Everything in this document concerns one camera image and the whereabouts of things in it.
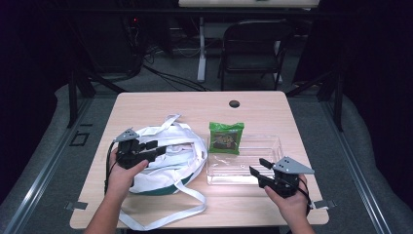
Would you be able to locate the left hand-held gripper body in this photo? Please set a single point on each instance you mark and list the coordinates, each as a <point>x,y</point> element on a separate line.
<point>130,156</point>

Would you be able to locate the black folding chair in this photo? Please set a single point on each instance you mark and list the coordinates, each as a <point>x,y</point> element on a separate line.
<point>253,48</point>

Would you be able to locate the white tote bag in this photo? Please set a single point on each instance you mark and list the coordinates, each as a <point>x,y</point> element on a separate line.
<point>175,162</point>

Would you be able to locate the dark equipment with red light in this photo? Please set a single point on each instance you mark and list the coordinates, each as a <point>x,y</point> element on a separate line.
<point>134,20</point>

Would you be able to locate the white-legged desk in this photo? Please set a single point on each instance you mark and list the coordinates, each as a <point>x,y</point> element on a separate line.
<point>202,48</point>

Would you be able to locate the person's left hand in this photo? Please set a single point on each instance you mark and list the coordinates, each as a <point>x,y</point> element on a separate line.
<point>120,180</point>

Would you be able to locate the person's right hand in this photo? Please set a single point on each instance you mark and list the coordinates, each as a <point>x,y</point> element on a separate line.
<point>292,208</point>

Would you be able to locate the grey metal bracket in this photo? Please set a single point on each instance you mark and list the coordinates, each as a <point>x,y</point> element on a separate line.
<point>324,204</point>
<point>76,205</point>

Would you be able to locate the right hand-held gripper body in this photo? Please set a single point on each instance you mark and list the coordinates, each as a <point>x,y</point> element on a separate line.
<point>285,182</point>

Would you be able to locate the green snack packet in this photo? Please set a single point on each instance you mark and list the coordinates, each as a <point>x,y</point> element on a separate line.
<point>225,138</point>

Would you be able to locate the clear plastic tray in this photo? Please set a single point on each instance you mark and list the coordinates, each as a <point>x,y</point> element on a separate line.
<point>233,167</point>

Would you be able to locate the metal floor rail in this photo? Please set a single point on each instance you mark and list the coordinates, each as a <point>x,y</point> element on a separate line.
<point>357,169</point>
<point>39,182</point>

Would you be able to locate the black metal stand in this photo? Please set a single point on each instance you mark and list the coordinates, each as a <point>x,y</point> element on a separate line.
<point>337,97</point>
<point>73,97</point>

